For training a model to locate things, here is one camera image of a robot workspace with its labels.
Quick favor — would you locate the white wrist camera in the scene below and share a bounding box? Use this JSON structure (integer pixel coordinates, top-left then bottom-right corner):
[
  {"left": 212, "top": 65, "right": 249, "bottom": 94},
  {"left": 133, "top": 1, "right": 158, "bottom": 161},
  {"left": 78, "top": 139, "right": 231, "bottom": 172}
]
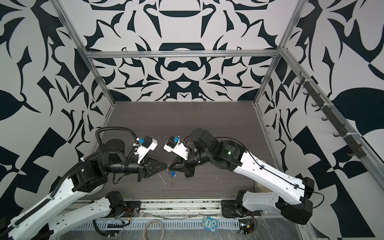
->
[
  {"left": 163, "top": 136, "right": 190, "bottom": 161},
  {"left": 134, "top": 136, "right": 158, "bottom": 164}
]

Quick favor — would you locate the black wall hook rack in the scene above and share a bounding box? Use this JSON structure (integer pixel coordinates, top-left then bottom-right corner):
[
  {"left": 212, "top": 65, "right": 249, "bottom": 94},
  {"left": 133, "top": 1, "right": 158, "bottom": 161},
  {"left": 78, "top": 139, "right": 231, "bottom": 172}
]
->
[{"left": 298, "top": 73, "right": 367, "bottom": 159}]

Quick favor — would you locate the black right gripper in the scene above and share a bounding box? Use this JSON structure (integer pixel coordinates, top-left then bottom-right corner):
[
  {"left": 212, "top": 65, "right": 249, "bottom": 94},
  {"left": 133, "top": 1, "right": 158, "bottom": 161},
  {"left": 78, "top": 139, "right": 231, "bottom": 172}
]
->
[{"left": 168, "top": 148, "right": 216, "bottom": 176}]

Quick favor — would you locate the blue owl toy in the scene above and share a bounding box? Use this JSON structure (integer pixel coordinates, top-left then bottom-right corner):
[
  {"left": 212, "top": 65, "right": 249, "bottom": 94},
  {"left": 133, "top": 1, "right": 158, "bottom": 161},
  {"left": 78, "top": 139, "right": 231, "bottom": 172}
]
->
[{"left": 203, "top": 217, "right": 218, "bottom": 233}]

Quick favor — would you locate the black corrugated cable conduit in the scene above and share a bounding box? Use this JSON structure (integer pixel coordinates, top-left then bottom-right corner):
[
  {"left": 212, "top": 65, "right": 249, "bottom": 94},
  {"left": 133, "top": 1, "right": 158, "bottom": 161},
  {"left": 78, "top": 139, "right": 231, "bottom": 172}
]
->
[{"left": 95, "top": 126, "right": 137, "bottom": 151}]

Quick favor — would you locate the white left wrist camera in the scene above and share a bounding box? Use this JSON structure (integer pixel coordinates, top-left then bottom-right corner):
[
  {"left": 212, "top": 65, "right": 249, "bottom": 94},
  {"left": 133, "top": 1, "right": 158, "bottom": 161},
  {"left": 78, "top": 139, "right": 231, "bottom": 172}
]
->
[{"left": 134, "top": 136, "right": 158, "bottom": 164}]

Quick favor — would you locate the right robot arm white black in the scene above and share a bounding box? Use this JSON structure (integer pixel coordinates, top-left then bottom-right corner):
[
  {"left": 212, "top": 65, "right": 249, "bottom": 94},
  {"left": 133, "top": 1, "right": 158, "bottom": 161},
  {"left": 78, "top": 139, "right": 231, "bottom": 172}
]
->
[{"left": 164, "top": 128, "right": 315, "bottom": 225}]

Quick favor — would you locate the green lit circuit board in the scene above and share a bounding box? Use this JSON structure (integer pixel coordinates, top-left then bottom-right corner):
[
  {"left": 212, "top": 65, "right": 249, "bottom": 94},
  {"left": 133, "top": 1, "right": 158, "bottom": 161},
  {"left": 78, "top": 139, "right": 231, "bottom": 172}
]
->
[{"left": 239, "top": 217, "right": 257, "bottom": 235}]

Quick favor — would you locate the white slotted cable duct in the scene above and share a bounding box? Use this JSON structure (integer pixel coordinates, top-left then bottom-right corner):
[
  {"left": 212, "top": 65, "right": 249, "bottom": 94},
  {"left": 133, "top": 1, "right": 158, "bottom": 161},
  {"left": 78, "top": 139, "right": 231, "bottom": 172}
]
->
[{"left": 77, "top": 218, "right": 241, "bottom": 231}]

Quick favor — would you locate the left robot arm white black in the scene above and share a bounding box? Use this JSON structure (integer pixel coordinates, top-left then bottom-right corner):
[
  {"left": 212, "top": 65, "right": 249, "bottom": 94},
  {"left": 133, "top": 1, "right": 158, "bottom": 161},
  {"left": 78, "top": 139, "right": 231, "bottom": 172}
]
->
[{"left": 1, "top": 139, "right": 168, "bottom": 240}]

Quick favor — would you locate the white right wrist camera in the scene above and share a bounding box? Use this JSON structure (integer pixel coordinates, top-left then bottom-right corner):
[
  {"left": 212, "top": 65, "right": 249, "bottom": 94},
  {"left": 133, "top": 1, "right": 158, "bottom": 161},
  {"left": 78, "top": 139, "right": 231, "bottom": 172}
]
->
[{"left": 163, "top": 136, "right": 190, "bottom": 161}]

